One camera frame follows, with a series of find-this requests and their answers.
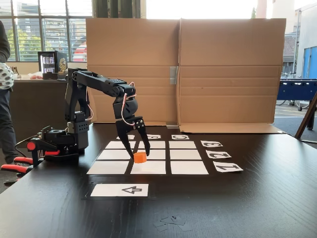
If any blue foosball table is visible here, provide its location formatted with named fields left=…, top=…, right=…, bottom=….
left=276, top=78, right=317, bottom=112

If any red black clamp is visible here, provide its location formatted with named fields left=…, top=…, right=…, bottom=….
left=13, top=150, right=61, bottom=166
left=0, top=142, right=38, bottom=176

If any wooden easel leg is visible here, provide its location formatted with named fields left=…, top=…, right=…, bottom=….
left=294, top=90, right=317, bottom=144

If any brown cardboard box wall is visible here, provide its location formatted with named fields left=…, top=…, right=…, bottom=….
left=176, top=17, right=287, bottom=134
left=85, top=17, right=180, bottom=127

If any paper sheet number 1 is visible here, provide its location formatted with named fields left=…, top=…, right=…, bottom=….
left=212, top=161, right=244, bottom=173

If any dark counter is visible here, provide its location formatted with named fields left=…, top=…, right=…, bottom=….
left=9, top=78, right=87, bottom=149

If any white nine-square paper grid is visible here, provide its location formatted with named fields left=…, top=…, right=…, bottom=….
left=86, top=140, right=210, bottom=176

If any paper sheet number 3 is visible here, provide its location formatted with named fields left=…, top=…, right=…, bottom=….
left=200, top=140, right=223, bottom=148

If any black mini fridge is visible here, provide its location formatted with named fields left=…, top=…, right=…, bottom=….
left=37, top=51, right=68, bottom=80

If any white spotted object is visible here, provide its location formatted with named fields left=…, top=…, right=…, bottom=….
left=0, top=62, right=15, bottom=90

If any person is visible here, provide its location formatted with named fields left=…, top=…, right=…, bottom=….
left=0, top=21, right=20, bottom=164

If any white arrow paper sheet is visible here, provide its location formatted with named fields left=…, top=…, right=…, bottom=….
left=90, top=183, right=149, bottom=197

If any paper sheet number 2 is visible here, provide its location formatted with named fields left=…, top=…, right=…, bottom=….
left=205, top=150, right=232, bottom=159

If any red white servo cable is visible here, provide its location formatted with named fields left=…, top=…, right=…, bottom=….
left=120, top=81, right=137, bottom=127

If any round orange token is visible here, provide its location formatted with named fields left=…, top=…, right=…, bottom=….
left=133, top=151, right=148, bottom=164

